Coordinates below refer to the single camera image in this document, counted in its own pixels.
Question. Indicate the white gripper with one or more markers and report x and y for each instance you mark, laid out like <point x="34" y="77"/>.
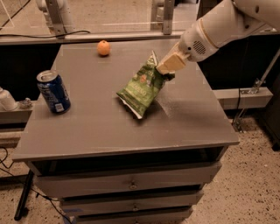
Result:
<point x="194" y="44"/>

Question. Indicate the green jalapeno chip bag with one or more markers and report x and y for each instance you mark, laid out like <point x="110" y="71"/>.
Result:
<point x="144" y="86"/>

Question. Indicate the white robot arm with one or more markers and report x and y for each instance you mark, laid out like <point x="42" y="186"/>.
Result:
<point x="227" y="21"/>

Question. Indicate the blue pepsi can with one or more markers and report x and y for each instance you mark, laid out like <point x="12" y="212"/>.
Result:
<point x="51" y="86"/>

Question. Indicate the orange fruit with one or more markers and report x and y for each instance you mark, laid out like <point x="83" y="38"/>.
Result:
<point x="103" y="48"/>

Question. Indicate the grey drawer cabinet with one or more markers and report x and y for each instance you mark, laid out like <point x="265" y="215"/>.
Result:
<point x="184" y="125"/>

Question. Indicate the bottom grey drawer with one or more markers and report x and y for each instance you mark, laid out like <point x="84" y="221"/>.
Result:
<point x="141" y="217"/>

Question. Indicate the grey drawer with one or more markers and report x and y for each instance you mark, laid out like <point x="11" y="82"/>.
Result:
<point x="131" y="180"/>
<point x="141" y="217"/>
<point x="131" y="203"/>

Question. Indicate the top grey drawer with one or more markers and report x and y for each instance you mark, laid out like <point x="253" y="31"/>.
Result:
<point x="131" y="180"/>

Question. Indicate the white plastic bottle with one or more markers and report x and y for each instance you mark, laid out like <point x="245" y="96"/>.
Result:
<point x="6" y="100"/>

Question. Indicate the middle grey drawer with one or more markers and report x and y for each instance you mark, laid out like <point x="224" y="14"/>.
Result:
<point x="131" y="203"/>

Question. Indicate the black metal stand leg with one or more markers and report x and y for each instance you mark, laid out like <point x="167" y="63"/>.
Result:
<point x="27" y="184"/>

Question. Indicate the right metal bracket post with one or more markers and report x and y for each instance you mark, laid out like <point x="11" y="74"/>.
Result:
<point x="168" y="16"/>

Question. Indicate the metal bracket post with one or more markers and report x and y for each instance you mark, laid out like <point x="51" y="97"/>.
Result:
<point x="55" y="9"/>
<point x="168" y="16"/>

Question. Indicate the left metal bracket post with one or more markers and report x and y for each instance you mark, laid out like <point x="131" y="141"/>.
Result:
<point x="55" y="9"/>

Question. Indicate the grey metal rail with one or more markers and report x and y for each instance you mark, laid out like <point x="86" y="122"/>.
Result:
<point x="84" y="37"/>

